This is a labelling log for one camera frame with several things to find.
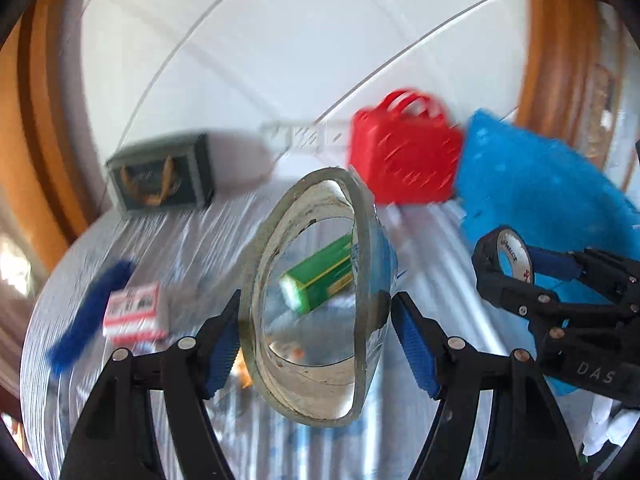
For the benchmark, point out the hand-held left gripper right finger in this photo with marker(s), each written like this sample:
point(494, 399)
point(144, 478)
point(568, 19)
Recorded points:
point(415, 350)

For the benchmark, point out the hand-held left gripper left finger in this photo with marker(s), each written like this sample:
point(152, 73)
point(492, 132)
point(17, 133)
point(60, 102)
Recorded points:
point(222, 355)

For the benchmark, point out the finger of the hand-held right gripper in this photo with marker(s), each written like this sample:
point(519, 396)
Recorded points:
point(525, 300)
point(555, 264)

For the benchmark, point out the black tape roll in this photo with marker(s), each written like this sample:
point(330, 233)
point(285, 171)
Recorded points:
point(515, 250)

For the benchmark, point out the blue plastic crate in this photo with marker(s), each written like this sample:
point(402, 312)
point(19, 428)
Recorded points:
point(525, 175)

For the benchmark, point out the clear tape roll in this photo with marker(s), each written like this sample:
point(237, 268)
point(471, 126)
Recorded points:
point(367, 260)

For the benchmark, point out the green cardboard box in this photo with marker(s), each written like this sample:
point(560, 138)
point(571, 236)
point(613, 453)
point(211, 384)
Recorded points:
point(320, 275)

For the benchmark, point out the small duck toy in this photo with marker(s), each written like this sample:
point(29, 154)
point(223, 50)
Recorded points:
point(245, 375)

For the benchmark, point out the red white box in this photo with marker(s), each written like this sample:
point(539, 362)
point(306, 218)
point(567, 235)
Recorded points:
point(135, 312)

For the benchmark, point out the blue feather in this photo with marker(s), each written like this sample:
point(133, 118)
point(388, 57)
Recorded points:
point(90, 315)

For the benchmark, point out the red plastic suitcase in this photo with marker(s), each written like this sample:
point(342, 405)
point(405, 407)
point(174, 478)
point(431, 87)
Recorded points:
point(405, 155)

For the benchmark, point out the black gift box gold ribbon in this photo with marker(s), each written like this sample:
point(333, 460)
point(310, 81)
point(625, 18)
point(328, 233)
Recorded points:
point(155, 175)

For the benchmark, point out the sheer curtain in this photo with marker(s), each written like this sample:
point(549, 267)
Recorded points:
point(15, 285)

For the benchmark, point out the white power strip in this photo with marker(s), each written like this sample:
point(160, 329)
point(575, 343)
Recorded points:
point(334, 134)

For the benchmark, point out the wooden wall frame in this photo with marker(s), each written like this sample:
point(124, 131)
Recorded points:
point(50, 135)
point(560, 60)

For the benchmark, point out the white wall socket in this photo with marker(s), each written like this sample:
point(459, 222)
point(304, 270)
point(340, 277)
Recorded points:
point(305, 135)

